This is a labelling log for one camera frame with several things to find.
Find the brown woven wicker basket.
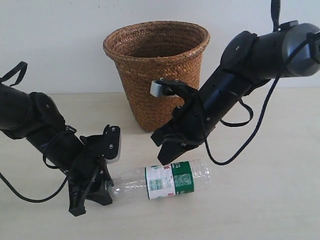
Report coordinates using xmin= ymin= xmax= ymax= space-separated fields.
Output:
xmin=102 ymin=20 xmax=211 ymax=132

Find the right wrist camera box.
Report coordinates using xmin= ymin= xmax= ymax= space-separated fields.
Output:
xmin=149 ymin=78 xmax=198 ymax=100

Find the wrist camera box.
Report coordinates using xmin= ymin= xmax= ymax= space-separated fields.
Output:
xmin=149 ymin=78 xmax=198 ymax=100
xmin=103 ymin=124 xmax=122 ymax=165

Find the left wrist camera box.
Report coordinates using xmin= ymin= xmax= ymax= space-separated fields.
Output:
xmin=103 ymin=124 xmax=122 ymax=165

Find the clear plastic bottle green label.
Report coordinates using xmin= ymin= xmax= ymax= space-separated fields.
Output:
xmin=107 ymin=158 xmax=212 ymax=201

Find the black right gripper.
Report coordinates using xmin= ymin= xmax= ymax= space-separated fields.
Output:
xmin=151 ymin=98 xmax=217 ymax=165

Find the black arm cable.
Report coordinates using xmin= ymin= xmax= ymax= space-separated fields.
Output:
xmin=0 ymin=61 xmax=106 ymax=202
xmin=199 ymin=0 xmax=320 ymax=166

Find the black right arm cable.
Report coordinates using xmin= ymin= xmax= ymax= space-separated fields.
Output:
xmin=199 ymin=0 xmax=320 ymax=166

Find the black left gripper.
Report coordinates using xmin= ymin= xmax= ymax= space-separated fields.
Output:
xmin=65 ymin=133 xmax=114 ymax=216

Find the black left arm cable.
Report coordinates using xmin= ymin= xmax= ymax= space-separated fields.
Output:
xmin=0 ymin=61 xmax=106 ymax=202

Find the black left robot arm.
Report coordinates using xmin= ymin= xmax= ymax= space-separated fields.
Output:
xmin=0 ymin=84 xmax=120 ymax=217

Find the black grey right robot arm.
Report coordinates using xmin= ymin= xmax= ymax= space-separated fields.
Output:
xmin=150 ymin=21 xmax=320 ymax=165

